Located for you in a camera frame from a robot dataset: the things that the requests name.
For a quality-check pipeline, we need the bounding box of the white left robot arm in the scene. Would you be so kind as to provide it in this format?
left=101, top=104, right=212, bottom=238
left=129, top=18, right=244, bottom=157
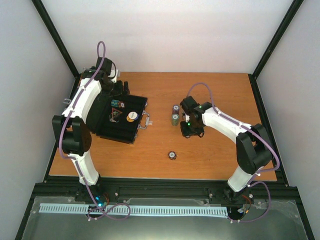
left=52, top=57, right=130, bottom=202

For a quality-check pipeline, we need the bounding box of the clear acrylic disc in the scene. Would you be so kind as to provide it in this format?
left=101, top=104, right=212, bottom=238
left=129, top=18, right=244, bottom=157
left=109, top=112, right=121, bottom=123

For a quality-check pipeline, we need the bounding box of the black right frame post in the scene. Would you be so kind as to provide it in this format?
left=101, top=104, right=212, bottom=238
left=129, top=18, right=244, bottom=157
left=251, top=0, right=305, bottom=78

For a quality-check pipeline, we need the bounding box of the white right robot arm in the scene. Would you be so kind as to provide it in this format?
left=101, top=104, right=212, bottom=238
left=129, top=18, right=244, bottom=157
left=180, top=96, right=280, bottom=203

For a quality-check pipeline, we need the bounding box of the black left frame post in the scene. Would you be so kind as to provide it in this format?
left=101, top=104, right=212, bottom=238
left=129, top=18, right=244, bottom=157
left=31, top=0, right=80, bottom=79

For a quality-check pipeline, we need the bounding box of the white dealer button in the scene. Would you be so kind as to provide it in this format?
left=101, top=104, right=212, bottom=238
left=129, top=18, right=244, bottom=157
left=128, top=111, right=139, bottom=121

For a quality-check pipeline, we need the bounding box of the black aluminium frame rail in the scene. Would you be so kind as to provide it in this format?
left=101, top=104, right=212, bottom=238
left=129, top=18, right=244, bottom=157
left=31, top=176, right=300, bottom=202

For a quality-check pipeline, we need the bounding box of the black frame post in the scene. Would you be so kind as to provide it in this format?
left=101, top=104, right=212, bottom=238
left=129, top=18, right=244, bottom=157
left=251, top=0, right=305, bottom=78
left=31, top=0, right=80, bottom=79

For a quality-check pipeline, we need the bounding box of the white slotted cable duct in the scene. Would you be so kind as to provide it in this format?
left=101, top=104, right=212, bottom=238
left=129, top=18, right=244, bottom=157
left=38, top=203, right=228, bottom=218

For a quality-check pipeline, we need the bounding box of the brown poker chip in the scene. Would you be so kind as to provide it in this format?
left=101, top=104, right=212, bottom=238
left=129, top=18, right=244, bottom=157
left=168, top=151, right=177, bottom=160

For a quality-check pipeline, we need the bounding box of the black poker set case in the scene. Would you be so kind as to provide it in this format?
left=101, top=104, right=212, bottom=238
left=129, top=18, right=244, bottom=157
left=62, top=72, right=148, bottom=145

